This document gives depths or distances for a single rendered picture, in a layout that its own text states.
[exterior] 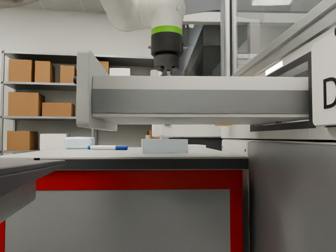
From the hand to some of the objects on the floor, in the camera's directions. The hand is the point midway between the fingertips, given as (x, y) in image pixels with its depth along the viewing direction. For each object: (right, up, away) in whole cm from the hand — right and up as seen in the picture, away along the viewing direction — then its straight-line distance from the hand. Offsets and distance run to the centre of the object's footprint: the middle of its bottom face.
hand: (166, 125), depth 85 cm
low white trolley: (-12, -84, +8) cm, 85 cm away
